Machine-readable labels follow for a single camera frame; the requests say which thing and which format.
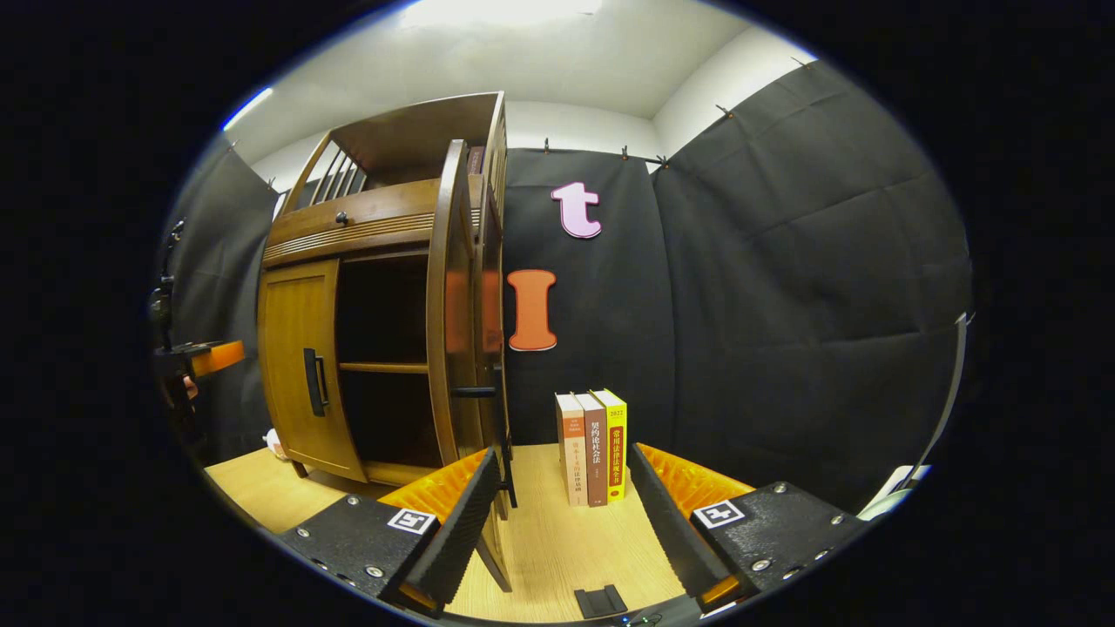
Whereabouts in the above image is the wooden shoe cabinet door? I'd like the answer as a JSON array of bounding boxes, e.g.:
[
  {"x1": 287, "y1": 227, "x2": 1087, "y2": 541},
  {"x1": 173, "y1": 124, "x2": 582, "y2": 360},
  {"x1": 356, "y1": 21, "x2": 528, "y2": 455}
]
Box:
[
  {"x1": 257, "y1": 259, "x2": 368, "y2": 482},
  {"x1": 425, "y1": 139, "x2": 517, "y2": 593}
]

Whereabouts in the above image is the black backdrop cloth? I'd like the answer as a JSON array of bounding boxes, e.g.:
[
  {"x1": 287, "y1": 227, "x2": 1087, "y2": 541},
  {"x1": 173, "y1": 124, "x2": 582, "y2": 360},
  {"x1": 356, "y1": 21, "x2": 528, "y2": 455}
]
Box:
[{"x1": 161, "y1": 61, "x2": 975, "y2": 515}]

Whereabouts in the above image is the large ceiling light panel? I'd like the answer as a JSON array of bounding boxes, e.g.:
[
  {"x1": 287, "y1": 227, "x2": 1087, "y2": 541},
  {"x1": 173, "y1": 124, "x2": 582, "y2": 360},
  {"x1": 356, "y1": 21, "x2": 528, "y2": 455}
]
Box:
[{"x1": 401, "y1": 0, "x2": 604, "y2": 31}]

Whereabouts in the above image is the white flat object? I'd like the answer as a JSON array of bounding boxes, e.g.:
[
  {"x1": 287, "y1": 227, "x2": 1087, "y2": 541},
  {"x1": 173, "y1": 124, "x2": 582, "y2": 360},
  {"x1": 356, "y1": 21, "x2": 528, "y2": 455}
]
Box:
[{"x1": 858, "y1": 464, "x2": 933, "y2": 522}]

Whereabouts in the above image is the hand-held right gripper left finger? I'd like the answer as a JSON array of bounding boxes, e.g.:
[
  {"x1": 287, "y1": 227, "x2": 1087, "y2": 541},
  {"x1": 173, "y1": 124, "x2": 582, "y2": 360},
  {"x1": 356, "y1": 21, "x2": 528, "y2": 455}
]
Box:
[{"x1": 277, "y1": 448, "x2": 504, "y2": 617}]

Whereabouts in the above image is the wooden cabinet drawer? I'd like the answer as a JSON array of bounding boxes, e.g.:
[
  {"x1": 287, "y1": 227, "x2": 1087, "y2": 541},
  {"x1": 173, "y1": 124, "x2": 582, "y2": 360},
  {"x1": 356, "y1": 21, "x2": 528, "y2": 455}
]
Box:
[{"x1": 263, "y1": 179, "x2": 482, "y2": 262}]

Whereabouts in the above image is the white and orange book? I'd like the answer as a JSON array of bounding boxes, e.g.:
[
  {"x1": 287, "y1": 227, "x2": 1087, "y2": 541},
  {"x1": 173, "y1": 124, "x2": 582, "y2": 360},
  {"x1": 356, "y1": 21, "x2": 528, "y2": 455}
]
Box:
[{"x1": 556, "y1": 393, "x2": 589, "y2": 507}]

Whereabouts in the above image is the yellow book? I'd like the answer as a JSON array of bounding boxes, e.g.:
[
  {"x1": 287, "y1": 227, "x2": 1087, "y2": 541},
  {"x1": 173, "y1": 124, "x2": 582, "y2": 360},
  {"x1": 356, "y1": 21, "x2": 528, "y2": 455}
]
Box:
[{"x1": 591, "y1": 388, "x2": 628, "y2": 502}]

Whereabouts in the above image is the wooden double-door shoe cabinet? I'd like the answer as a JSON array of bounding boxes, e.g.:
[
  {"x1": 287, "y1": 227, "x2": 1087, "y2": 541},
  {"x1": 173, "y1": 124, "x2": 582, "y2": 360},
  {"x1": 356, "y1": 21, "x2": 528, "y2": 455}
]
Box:
[{"x1": 257, "y1": 91, "x2": 510, "y2": 489}]

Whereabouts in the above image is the grey strap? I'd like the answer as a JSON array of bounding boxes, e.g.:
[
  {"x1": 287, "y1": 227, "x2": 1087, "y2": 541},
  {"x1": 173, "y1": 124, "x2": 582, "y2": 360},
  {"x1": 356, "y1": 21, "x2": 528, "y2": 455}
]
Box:
[{"x1": 906, "y1": 312, "x2": 970, "y2": 489}]

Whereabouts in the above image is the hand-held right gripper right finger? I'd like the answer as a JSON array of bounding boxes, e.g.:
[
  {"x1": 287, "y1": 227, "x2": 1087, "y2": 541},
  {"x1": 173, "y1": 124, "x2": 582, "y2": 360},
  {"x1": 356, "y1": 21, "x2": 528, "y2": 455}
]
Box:
[{"x1": 629, "y1": 442, "x2": 875, "y2": 613}]

